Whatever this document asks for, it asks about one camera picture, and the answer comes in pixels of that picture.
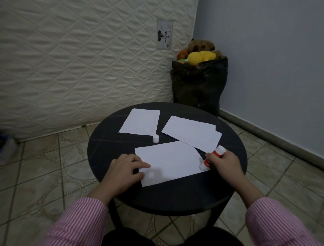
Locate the grey mattress label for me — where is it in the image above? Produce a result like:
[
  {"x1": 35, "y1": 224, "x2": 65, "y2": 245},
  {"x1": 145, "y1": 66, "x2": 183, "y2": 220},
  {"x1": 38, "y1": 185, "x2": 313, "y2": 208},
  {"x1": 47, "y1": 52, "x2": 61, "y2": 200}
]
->
[{"x1": 157, "y1": 20, "x2": 173, "y2": 51}]

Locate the white quilted mattress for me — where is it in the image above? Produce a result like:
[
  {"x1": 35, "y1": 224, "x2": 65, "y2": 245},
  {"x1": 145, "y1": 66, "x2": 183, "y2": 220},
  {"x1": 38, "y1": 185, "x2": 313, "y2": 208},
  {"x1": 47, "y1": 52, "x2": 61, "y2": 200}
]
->
[{"x1": 0, "y1": 0, "x2": 199, "y2": 143}]

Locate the person's left forearm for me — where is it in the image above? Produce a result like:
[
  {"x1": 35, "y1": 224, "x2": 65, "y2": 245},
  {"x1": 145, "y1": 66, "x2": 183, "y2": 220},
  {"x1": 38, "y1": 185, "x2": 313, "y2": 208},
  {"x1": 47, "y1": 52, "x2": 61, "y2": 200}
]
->
[{"x1": 38, "y1": 184, "x2": 122, "y2": 246}]

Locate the person's right hand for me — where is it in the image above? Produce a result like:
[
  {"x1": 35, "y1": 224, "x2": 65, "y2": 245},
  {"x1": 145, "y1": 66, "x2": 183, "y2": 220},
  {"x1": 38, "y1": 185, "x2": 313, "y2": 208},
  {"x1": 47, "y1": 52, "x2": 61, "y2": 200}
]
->
[{"x1": 205, "y1": 149, "x2": 245, "y2": 186}]

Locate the round black table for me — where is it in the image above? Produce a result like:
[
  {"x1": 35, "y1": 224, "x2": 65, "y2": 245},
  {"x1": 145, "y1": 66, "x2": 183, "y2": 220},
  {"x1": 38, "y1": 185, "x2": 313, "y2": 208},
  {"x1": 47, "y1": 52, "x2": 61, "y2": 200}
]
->
[{"x1": 87, "y1": 102, "x2": 248, "y2": 230}]

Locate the black plastic bag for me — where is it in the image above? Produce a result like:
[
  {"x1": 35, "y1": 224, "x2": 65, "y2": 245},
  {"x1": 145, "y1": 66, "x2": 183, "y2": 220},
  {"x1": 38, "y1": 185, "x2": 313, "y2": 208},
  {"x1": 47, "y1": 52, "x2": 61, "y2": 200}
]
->
[{"x1": 170, "y1": 56, "x2": 228, "y2": 117}]

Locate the person's left leg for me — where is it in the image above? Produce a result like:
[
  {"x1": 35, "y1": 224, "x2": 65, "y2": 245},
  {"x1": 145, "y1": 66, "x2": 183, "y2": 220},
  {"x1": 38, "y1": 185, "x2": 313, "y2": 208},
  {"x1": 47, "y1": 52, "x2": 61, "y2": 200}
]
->
[{"x1": 101, "y1": 227, "x2": 156, "y2": 246}]

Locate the person's right forearm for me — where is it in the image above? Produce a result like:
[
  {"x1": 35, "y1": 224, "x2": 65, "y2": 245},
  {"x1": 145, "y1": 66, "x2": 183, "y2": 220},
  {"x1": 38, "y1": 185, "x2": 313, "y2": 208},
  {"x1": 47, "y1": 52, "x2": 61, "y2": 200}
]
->
[{"x1": 229, "y1": 176, "x2": 322, "y2": 246}]

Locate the person's left hand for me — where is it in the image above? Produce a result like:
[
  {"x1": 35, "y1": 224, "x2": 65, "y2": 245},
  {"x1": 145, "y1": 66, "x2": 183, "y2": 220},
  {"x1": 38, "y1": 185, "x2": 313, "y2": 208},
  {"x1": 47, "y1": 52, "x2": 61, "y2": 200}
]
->
[{"x1": 101, "y1": 153, "x2": 152, "y2": 196}]

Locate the white paper sheet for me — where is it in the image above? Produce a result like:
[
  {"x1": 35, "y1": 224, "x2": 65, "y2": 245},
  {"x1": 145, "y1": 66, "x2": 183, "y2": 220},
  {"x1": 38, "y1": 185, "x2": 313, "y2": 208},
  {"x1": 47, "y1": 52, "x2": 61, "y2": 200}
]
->
[
  {"x1": 118, "y1": 108, "x2": 160, "y2": 136},
  {"x1": 161, "y1": 116, "x2": 218, "y2": 153},
  {"x1": 134, "y1": 141, "x2": 211, "y2": 188},
  {"x1": 205, "y1": 130, "x2": 223, "y2": 153}
]

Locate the blue white bag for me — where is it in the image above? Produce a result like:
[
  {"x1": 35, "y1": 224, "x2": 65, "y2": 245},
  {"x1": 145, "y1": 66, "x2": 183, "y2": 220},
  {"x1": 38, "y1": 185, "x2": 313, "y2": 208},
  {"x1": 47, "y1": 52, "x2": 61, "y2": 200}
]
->
[{"x1": 0, "y1": 129, "x2": 17, "y2": 165}]

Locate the brown plush toy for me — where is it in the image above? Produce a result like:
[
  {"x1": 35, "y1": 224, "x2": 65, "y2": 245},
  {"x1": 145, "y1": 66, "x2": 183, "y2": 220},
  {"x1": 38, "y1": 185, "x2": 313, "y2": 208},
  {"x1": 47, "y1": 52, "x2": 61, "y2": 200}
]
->
[{"x1": 187, "y1": 38, "x2": 216, "y2": 53}]

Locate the yellow plush toy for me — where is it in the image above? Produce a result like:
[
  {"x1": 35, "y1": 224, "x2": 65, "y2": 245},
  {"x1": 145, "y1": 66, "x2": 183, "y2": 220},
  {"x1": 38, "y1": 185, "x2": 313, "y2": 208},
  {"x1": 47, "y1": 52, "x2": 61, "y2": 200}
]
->
[{"x1": 187, "y1": 51, "x2": 217, "y2": 64}]

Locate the red white glue stick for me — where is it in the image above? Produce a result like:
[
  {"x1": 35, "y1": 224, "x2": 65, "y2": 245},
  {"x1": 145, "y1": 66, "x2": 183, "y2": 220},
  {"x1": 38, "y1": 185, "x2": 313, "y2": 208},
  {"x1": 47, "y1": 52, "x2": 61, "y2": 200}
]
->
[{"x1": 199, "y1": 145, "x2": 226, "y2": 170}]

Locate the person's leg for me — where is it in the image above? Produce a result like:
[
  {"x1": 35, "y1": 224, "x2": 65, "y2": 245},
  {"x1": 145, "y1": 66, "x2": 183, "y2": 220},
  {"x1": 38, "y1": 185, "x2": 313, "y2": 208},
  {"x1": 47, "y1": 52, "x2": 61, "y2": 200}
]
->
[
  {"x1": 101, "y1": 227, "x2": 156, "y2": 246},
  {"x1": 184, "y1": 226, "x2": 245, "y2": 246}
]

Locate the person's right leg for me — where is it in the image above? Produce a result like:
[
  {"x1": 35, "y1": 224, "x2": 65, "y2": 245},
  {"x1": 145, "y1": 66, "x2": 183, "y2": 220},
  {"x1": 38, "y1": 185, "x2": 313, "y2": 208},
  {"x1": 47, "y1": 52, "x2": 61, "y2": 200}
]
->
[{"x1": 184, "y1": 226, "x2": 245, "y2": 246}]

